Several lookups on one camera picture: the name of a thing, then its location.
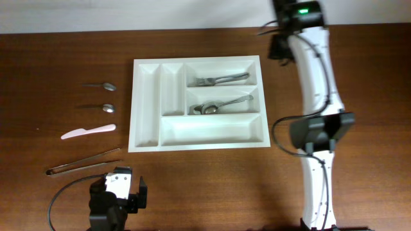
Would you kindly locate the metal kitchen tongs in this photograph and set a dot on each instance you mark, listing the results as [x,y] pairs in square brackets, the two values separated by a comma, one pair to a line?
[79,164]

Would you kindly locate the pink plastic knife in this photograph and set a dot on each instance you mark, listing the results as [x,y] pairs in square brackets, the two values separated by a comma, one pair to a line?
[82,131]

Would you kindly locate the large metal spoon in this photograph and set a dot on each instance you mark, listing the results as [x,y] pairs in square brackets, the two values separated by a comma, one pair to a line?
[195,110]
[213,107]

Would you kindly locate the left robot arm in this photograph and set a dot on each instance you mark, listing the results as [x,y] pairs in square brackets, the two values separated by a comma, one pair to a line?
[111,200]

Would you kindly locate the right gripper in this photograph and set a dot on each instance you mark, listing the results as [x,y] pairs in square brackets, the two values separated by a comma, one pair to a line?
[277,50]

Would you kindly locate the small metal teaspoon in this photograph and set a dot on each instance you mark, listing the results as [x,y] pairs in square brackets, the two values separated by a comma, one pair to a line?
[105,85]
[108,108]

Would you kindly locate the white plastic cutlery tray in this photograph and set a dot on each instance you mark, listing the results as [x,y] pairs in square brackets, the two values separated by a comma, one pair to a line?
[159,119]

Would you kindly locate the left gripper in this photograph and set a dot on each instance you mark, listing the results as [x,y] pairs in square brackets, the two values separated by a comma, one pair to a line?
[132,206]

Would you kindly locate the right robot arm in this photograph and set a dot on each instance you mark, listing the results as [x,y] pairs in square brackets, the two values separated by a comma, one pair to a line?
[302,36]

